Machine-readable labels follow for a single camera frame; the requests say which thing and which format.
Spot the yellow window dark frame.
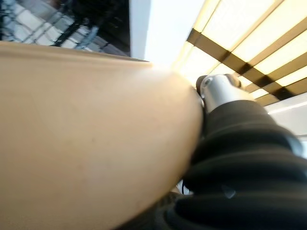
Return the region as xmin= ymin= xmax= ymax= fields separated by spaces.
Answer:
xmin=172 ymin=0 xmax=307 ymax=108

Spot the beige plate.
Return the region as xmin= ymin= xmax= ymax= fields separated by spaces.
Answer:
xmin=0 ymin=40 xmax=205 ymax=230

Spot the dark robot right hand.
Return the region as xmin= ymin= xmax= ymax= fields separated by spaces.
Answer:
xmin=165 ymin=73 xmax=307 ymax=230

